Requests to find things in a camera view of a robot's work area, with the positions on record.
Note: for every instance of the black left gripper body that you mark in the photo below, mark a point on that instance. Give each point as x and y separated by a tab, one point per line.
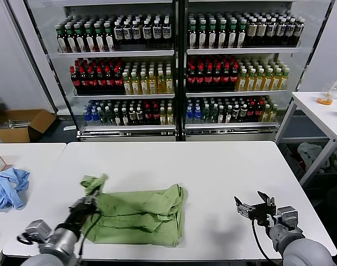
81	212

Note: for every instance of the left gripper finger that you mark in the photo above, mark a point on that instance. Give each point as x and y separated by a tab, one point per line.
96	199
88	197

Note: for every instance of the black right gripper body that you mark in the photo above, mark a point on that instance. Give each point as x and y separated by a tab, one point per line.
263	212

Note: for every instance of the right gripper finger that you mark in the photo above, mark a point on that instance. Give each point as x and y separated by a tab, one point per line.
267	200
244	208

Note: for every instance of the light green polo shirt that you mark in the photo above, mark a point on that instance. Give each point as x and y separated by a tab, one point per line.
135	216

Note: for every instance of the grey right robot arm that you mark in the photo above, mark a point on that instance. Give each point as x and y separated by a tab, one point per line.
303	252

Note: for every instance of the grey cloth pile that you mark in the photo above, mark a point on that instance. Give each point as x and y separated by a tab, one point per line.
309	153

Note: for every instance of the white paper scrap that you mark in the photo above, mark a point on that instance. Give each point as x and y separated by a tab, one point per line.
70	128

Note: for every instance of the crumpled light blue shirt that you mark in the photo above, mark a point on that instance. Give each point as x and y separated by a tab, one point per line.
7	191

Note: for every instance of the small blue water bottle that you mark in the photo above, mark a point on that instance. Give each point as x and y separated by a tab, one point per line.
197	116
87	117
95	117
189	116

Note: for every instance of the clear green tinted bottle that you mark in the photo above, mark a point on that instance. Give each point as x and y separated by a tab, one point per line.
102	117
205	115
110	118
213	115

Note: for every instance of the small dark bottle white label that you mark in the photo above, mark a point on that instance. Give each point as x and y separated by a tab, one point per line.
228	115
125	119
221	116
117	119

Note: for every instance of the small yellow drink bottle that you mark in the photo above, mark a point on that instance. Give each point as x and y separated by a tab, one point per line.
273	113
170	117
163	117
265	114

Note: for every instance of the open cardboard box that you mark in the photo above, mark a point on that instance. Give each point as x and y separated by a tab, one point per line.
38	124

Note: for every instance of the small cola bottle red cap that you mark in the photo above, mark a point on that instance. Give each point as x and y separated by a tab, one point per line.
156	115
258	110
251	110
148	115

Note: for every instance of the small bottle brown label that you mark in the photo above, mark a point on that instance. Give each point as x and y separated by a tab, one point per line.
140	116
132	116
243	111
236	112

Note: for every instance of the white side table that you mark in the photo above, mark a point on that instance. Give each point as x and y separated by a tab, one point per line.
315	116

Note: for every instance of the silver metal bars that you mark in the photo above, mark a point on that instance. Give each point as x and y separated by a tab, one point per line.
17	123

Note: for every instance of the glass flask orange liquid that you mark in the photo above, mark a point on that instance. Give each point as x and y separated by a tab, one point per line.
324	101

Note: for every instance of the yellow juice bottle white cap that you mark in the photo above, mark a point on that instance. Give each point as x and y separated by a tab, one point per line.
144	85
170	84
127	86
161	84
135	86
152	85

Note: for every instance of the yellow tea bottle green label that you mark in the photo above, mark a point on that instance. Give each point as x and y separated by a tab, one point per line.
241	83
268	82
284	81
259	82
250	82
277	81

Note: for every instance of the glass door beverage cabinet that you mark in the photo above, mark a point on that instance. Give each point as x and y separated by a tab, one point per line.
240	50
115	53

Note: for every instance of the dark tea bottle green cap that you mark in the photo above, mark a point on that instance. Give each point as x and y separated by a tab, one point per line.
241	36
100	41
71	41
192	37
232	36
90	41
222	37
62	41
80	41
202	37
109	41
212	37

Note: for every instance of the dark bottle blue white label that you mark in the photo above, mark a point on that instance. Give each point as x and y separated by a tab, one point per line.
271	30
146	32
290	30
280	30
299	30
118	33
136	33
127	33
156	32
166	31

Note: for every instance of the dark bottle beige label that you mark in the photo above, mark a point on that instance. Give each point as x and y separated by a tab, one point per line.
261	30
251	30

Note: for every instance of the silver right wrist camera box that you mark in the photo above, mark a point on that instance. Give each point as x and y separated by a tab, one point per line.
287	217

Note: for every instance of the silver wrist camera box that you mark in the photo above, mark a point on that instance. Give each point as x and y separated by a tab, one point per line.
287	217
36	231

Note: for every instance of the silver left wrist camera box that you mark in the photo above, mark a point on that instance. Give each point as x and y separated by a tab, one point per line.
36	231

